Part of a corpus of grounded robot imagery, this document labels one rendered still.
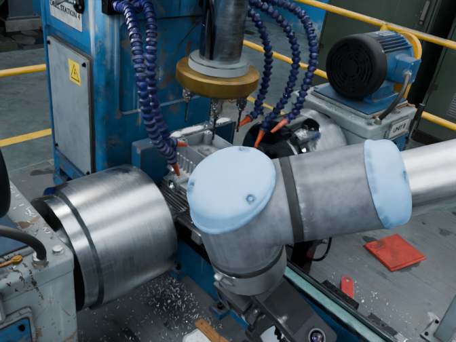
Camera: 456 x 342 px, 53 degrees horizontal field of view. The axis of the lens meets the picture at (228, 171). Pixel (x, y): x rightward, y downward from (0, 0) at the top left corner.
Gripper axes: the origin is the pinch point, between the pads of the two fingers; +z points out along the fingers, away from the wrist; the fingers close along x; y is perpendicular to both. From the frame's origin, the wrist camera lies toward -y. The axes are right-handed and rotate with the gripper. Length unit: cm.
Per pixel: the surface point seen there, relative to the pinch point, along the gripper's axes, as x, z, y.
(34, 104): -41, 137, 320
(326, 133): -54, 17, 34
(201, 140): -26, 8, 50
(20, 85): -46, 139, 362
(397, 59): -87, 14, 34
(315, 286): -21.2, 27.5, 11.3
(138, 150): -10, -1, 52
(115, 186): 1.3, -8.9, 38.8
